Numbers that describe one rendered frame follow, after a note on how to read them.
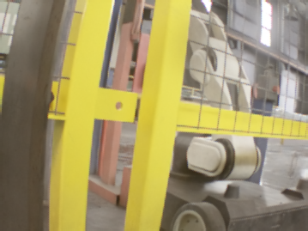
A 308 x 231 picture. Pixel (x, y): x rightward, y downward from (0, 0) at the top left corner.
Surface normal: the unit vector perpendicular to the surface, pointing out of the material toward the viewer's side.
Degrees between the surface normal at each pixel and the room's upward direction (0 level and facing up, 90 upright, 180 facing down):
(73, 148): 90
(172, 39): 90
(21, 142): 90
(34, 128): 90
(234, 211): 45
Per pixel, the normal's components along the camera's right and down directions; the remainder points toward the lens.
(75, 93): 0.60, 0.10
